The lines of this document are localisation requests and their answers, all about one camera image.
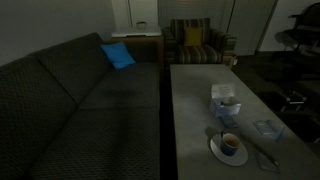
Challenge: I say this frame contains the blue mug cream inside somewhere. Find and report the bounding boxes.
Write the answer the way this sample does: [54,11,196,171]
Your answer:
[219,130,242,157]

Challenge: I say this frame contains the white round plate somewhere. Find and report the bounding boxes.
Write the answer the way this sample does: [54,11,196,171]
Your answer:
[209,133,249,167]

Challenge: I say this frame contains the striped armchair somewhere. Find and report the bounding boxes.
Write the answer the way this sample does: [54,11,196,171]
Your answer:
[162,17,238,67]

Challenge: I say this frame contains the blue throw pillow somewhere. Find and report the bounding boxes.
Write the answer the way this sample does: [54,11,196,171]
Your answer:
[99,41,137,71]

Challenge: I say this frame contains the wooden side table white top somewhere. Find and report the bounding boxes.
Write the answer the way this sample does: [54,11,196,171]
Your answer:
[110,26,165,68]

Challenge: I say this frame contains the yellow cushion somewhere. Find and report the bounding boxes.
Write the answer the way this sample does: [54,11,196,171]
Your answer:
[183,26,204,48]

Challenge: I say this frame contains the white and blue box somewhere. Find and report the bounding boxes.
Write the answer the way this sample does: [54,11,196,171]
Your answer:
[209,82,243,118]

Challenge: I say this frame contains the beige waste basket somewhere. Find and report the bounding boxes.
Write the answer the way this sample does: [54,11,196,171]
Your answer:
[230,54,239,68]

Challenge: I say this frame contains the dark patterned fabric sofa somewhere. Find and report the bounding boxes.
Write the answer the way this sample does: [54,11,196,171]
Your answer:
[0,32,162,180]

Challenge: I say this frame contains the grey window blinds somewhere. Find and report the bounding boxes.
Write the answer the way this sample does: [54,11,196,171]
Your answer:
[157,0,234,31]

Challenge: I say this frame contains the black office chair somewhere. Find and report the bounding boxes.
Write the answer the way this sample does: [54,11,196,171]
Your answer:
[274,2,320,61]

